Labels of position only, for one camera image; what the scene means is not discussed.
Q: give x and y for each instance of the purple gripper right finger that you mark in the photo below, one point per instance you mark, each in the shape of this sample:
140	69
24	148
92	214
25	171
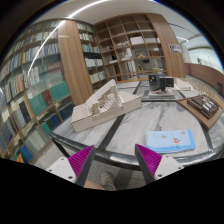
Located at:
148	161

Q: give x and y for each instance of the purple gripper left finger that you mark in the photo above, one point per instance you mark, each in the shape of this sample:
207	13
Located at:
80	163

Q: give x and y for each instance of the light blue folded towel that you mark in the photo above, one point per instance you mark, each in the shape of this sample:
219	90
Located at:
170	141

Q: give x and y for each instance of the grey shoe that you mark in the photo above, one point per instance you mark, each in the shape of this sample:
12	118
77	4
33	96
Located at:
107	180

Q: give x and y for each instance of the white architectural building model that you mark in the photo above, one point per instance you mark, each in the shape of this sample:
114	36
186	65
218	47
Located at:
105	104

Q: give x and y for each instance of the wooden model base board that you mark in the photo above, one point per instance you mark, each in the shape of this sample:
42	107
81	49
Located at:
207	123

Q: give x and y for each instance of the glass-front bookcase with books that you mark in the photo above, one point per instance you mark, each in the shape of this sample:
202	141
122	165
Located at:
34	95

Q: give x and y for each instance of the white flat model at back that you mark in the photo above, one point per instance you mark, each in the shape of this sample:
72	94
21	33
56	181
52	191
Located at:
182	85

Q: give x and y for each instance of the wooden open shelving unit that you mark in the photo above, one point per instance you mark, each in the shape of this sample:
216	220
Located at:
130	47

